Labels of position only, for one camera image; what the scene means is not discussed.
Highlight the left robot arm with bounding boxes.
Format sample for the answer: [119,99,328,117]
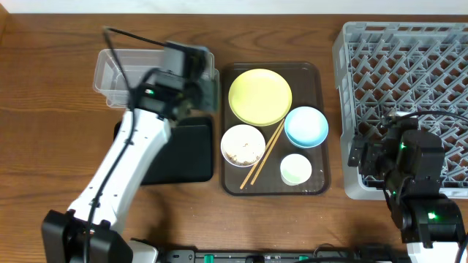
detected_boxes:
[41,88,214,262]

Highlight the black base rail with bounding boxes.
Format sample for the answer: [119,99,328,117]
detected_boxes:
[156,247,411,263]

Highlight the white green cup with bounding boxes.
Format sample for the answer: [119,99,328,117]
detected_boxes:
[280,153,312,186]

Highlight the rice leftovers pile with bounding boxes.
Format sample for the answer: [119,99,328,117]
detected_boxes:
[225,143,264,167]

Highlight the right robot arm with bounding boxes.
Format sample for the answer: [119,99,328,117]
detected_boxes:
[347,117,467,262]

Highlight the grey dishwasher rack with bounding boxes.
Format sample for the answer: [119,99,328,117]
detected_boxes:
[332,22,467,199]

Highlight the brown serving tray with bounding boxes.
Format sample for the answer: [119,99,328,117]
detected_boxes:
[220,62,330,196]

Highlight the wooden chopstick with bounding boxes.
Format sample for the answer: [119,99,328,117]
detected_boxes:
[249,119,284,186]
[239,118,285,190]

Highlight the light blue bowl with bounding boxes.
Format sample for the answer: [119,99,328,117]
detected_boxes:
[284,106,329,148]

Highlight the black waste tray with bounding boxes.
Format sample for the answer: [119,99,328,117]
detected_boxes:
[113,115,215,186]

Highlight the clear plastic waste bin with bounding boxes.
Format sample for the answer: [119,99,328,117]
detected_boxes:
[92,48,220,111]

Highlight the yellow plate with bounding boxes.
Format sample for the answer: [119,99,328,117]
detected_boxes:
[228,69,293,126]

